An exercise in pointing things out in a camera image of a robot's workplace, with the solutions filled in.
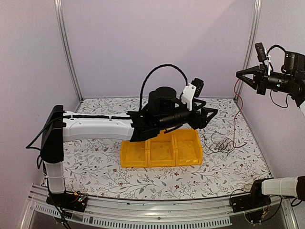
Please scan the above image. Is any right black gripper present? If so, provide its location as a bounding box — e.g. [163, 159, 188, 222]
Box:
[237, 63, 294, 95]

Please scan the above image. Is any middle yellow plastic bin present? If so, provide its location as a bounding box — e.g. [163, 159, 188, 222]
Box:
[145, 132, 176, 167]

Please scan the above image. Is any green cable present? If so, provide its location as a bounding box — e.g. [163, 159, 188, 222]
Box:
[206, 140, 233, 157]

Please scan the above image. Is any right yellow plastic bin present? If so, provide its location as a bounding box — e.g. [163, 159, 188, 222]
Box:
[173, 129, 203, 166]

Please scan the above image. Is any left yellow plastic bin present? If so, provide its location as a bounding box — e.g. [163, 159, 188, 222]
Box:
[120, 141, 148, 168]

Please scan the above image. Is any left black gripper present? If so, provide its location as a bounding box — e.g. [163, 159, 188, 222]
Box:
[157, 101, 219, 132]

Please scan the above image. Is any left aluminium frame post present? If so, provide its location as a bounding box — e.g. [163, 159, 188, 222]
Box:
[54, 0, 83, 102]

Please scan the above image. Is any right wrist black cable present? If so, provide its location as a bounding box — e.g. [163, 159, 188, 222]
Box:
[264, 44, 290, 108]

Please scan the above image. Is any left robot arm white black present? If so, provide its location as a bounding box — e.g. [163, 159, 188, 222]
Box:
[26, 84, 218, 207]

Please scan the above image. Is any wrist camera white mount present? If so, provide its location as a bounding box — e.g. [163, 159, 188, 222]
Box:
[254, 42, 274, 73]
[180, 78, 204, 111]

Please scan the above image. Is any floral patterned table mat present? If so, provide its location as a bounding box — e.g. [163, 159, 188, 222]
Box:
[63, 98, 271, 200]

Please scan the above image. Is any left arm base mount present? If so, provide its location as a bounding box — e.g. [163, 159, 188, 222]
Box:
[46, 191, 88, 212]

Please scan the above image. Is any yellow plastic bin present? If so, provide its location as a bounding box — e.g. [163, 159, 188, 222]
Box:
[173, 129, 203, 166]
[145, 132, 176, 167]
[120, 141, 148, 168]

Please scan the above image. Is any right aluminium frame post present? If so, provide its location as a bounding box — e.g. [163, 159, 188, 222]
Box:
[234, 0, 262, 101]

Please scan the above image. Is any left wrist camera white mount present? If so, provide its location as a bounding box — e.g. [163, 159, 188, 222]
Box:
[180, 78, 204, 111]

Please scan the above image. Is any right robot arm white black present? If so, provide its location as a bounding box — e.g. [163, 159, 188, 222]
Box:
[236, 49, 305, 208]

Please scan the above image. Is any front aluminium rail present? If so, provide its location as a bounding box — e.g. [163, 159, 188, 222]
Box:
[21, 185, 305, 229]

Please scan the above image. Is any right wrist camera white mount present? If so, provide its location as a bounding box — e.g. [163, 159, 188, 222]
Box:
[254, 42, 274, 73]

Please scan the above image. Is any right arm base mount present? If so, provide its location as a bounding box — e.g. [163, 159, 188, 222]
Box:
[229, 191, 271, 213]

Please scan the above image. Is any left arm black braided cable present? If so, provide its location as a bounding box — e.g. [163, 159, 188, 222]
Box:
[139, 63, 189, 112]

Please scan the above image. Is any aluminium frame post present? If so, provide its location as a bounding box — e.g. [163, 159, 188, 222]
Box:
[54, 0, 83, 102]
[234, 0, 262, 101]

